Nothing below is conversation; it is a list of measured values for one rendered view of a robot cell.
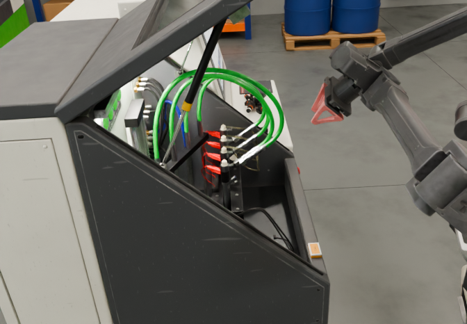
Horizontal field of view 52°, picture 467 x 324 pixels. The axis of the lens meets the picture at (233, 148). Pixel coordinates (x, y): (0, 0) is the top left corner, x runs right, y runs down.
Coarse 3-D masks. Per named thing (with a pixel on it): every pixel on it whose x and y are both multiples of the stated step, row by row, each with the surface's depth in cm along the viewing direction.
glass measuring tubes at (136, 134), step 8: (136, 104) 148; (144, 104) 151; (128, 112) 143; (136, 112) 143; (128, 120) 139; (136, 120) 139; (144, 120) 153; (128, 128) 141; (136, 128) 142; (144, 128) 154; (128, 136) 142; (136, 136) 143; (144, 136) 152; (136, 144) 144; (144, 144) 152; (144, 152) 150
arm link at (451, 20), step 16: (448, 16) 123; (464, 16) 119; (416, 32) 128; (432, 32) 124; (448, 32) 123; (464, 32) 121; (384, 48) 133; (400, 48) 130; (416, 48) 129; (384, 64) 134
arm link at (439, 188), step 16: (448, 160) 73; (432, 176) 74; (448, 176) 72; (464, 176) 71; (416, 192) 76; (432, 192) 74; (448, 192) 73; (464, 192) 72; (432, 208) 74; (448, 208) 73; (464, 208) 73; (464, 224) 73
